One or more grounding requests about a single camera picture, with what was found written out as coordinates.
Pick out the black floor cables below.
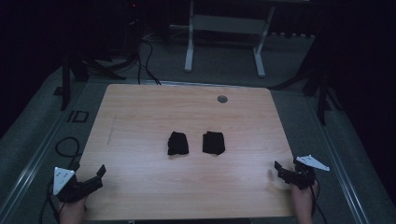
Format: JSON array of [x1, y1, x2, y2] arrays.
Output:
[[135, 38, 163, 86]]

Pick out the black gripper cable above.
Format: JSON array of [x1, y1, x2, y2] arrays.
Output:
[[38, 136, 83, 224], [309, 183, 329, 224]]

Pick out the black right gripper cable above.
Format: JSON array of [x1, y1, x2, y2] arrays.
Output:
[[309, 183, 329, 224]]

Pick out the white metal desk frame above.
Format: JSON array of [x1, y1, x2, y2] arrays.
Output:
[[169, 0, 312, 78]]

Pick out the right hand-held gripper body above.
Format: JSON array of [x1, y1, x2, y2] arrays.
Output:
[[291, 154, 331, 191]]

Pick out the black cloth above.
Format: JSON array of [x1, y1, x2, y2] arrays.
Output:
[[202, 131, 226, 156], [167, 131, 190, 157]]

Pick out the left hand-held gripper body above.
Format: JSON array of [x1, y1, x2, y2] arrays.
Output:
[[52, 166, 87, 204]]

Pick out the metal floor rail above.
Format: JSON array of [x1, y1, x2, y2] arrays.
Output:
[[0, 81, 92, 220], [306, 94, 372, 224]]

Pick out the person's right hand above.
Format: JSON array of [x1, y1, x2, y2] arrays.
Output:
[[290, 179, 319, 224]]

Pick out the person's left hand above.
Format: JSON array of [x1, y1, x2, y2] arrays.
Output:
[[58, 195, 89, 224]]

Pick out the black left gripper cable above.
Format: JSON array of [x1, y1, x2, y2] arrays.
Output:
[[38, 136, 83, 224]]

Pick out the black metal stand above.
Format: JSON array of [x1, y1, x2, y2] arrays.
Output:
[[53, 12, 141, 112], [270, 31, 345, 126]]

